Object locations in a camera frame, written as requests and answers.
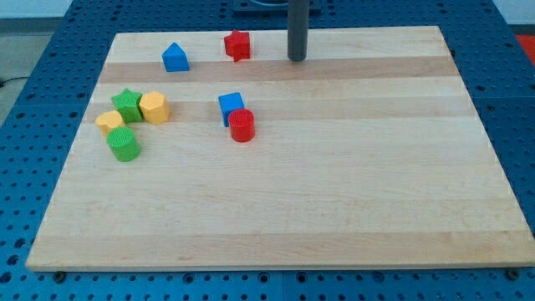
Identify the yellow hexagon block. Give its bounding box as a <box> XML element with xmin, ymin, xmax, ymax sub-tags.
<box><xmin>139</xmin><ymin>91</ymin><xmax>171</xmax><ymax>125</ymax></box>

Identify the green star block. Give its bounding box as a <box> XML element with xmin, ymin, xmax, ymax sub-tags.
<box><xmin>111</xmin><ymin>89</ymin><xmax>144</xmax><ymax>124</ymax></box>

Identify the red cylinder block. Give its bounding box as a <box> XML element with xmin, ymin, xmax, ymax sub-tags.
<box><xmin>228</xmin><ymin>109</ymin><xmax>256</xmax><ymax>143</ymax></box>

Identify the blue cube block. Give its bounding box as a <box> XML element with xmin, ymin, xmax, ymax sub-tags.
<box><xmin>218</xmin><ymin>92</ymin><xmax>244</xmax><ymax>127</ymax></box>

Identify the wooden board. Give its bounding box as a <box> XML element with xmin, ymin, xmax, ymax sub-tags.
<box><xmin>26</xmin><ymin>26</ymin><xmax>534</xmax><ymax>272</ymax></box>

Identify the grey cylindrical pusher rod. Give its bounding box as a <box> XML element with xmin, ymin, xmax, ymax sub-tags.
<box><xmin>288</xmin><ymin>0</ymin><xmax>309</xmax><ymax>62</ymax></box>

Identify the blue triangular prism block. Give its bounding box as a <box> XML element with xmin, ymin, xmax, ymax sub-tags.
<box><xmin>161</xmin><ymin>43</ymin><xmax>190</xmax><ymax>72</ymax></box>

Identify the yellow heart block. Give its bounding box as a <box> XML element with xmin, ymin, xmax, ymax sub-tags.
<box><xmin>95</xmin><ymin>110</ymin><xmax>125</xmax><ymax>137</ymax></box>

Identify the red star block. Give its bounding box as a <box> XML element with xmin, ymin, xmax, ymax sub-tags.
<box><xmin>223</xmin><ymin>29</ymin><xmax>251</xmax><ymax>62</ymax></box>

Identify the black cable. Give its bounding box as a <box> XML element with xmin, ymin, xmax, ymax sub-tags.
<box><xmin>0</xmin><ymin>76</ymin><xmax>27</xmax><ymax>89</ymax></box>

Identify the green cylinder block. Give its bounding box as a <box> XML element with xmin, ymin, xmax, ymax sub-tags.
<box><xmin>106</xmin><ymin>126</ymin><xmax>141</xmax><ymax>162</ymax></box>

